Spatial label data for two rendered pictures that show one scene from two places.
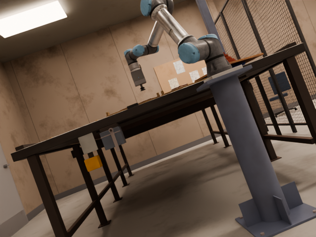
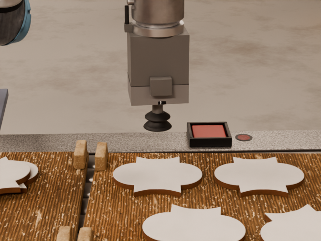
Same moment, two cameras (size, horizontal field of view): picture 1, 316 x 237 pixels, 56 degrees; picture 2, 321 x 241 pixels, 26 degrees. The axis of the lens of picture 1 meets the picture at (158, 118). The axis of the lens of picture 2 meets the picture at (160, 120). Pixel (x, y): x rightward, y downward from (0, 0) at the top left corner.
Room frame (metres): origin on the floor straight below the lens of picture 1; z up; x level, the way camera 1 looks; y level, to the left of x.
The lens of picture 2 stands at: (3.15, 0.01, 1.45)
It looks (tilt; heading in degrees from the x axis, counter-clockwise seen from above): 23 degrees down; 178
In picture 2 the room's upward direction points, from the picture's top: straight up
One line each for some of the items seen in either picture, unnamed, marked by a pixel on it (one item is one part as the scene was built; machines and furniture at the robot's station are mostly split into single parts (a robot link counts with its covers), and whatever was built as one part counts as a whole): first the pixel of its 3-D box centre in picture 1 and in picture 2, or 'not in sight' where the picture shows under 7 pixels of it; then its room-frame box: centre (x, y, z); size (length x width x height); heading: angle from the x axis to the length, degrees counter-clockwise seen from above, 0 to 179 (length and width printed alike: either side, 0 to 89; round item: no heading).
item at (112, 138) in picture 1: (113, 138); not in sight; (1.97, 0.33, 0.77); 0.14 x 0.11 x 0.18; 91
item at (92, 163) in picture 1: (89, 152); not in sight; (1.97, 0.51, 0.74); 0.09 x 0.08 x 0.24; 91
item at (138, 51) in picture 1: (138, 51); not in sight; (2.10, -0.04, 1.29); 0.11 x 0.11 x 0.08; 33
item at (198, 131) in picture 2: not in sight; (208, 134); (1.98, 0.13, 0.92); 0.06 x 0.06 x 0.01; 1
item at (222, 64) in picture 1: (217, 65); not in sight; (1.73, -0.44, 0.95); 0.15 x 0.15 x 0.10
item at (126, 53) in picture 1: (130, 57); not in sight; (2.18, 0.03, 1.29); 0.09 x 0.08 x 0.11; 33
